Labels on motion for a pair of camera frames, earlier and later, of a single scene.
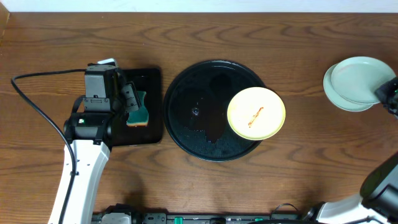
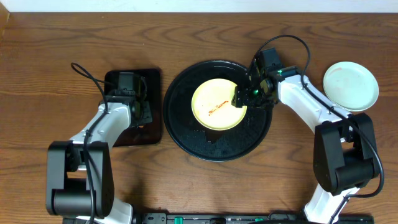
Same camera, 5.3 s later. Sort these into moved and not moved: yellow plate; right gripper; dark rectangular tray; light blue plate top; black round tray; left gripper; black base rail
Moved: yellow plate; left gripper; right gripper; light blue plate top
Not moved: black base rail; black round tray; dark rectangular tray
